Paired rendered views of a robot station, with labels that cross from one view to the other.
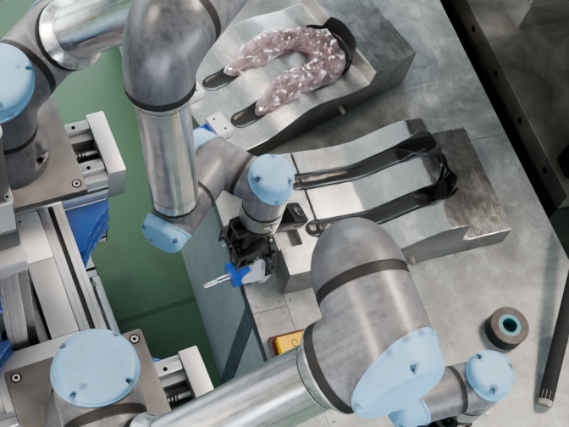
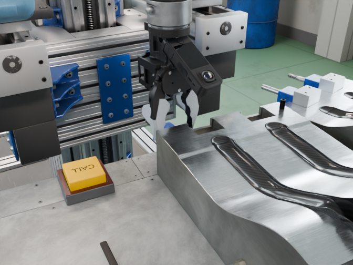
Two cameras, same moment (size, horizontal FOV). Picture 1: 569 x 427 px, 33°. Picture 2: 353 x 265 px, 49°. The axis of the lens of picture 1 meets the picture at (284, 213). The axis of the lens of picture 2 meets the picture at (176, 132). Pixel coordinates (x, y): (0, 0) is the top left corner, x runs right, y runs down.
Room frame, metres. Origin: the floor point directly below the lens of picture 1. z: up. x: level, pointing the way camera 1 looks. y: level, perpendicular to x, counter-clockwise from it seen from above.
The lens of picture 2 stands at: (0.96, -0.61, 1.21)
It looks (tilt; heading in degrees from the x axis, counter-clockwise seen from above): 30 degrees down; 100
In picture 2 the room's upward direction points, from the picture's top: straight up
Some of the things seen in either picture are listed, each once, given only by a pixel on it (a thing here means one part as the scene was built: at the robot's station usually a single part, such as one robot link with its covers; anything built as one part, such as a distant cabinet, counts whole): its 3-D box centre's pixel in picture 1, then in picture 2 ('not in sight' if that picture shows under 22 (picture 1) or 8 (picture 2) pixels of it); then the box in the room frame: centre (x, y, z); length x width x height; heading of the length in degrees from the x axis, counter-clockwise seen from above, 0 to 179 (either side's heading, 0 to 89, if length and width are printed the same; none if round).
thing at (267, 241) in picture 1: (251, 234); (166, 58); (0.83, 0.04, 0.99); 0.09 x 0.08 x 0.12; 136
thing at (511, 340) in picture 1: (506, 328); not in sight; (0.91, -0.50, 0.82); 0.08 x 0.08 x 0.04
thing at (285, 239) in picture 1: (285, 239); (204, 134); (0.91, -0.02, 0.87); 0.05 x 0.05 x 0.04; 35
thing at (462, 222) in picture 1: (382, 196); (318, 206); (1.08, -0.18, 0.87); 0.50 x 0.26 x 0.14; 125
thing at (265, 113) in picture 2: not in sight; (255, 122); (1.00, 0.04, 0.87); 0.05 x 0.05 x 0.04; 35
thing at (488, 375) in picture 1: (479, 383); not in sight; (0.63, -0.38, 1.14); 0.09 x 0.08 x 0.11; 125
